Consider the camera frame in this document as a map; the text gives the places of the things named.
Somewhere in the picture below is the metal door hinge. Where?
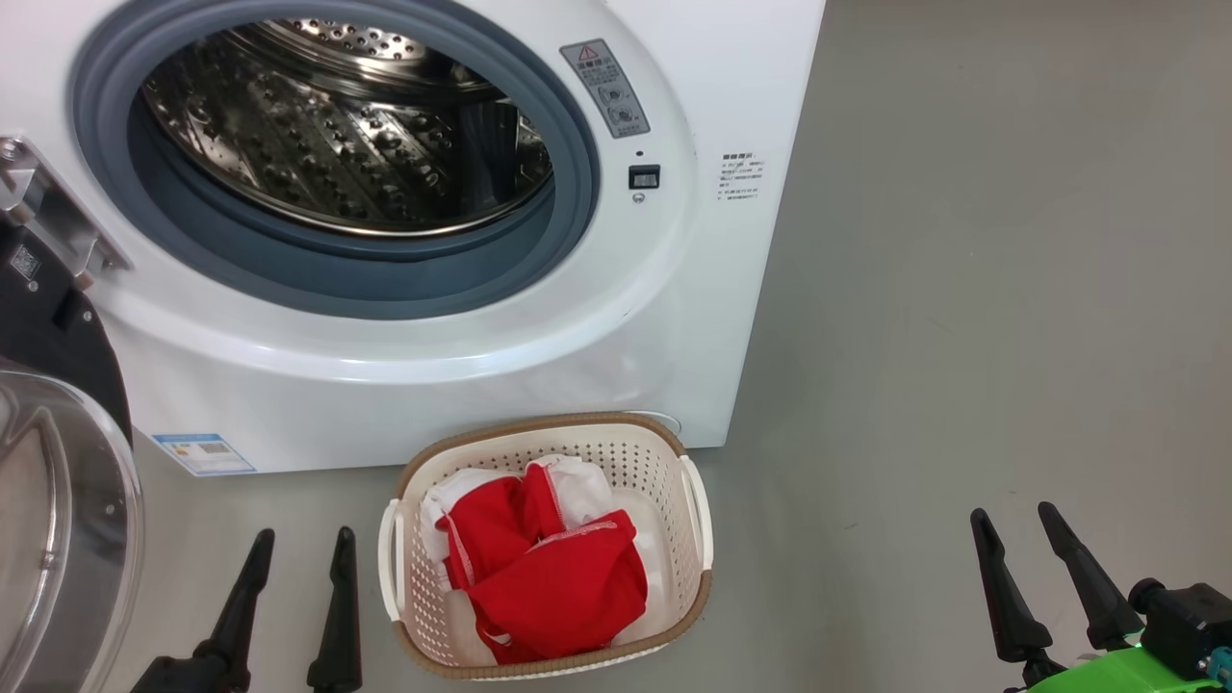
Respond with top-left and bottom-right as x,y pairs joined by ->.
0,137 -> 132,290

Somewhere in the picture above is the cream perforated laundry basket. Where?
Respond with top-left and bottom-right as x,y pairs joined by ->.
377,412 -> 715,681

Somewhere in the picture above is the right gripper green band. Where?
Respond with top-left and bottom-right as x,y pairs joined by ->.
970,501 -> 1232,693

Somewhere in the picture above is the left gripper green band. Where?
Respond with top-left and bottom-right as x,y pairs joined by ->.
130,526 -> 364,693

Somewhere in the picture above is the grey rubber door gasket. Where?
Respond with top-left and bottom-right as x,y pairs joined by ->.
72,0 -> 603,321

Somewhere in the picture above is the white washing machine body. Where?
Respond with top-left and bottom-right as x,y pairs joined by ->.
0,0 -> 827,477

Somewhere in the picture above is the dark round glass washer door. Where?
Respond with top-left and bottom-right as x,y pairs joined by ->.
0,207 -> 145,693

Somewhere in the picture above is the red and white garment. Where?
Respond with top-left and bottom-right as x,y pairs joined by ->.
421,454 -> 665,665

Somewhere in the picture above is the blue energy label sticker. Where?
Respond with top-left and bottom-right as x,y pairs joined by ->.
152,432 -> 258,477

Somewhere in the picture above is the steel perforated washer drum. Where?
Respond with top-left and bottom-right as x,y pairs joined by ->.
140,19 -> 557,239

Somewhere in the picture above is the grey warning sticker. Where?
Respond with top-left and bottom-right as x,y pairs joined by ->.
560,38 -> 652,140

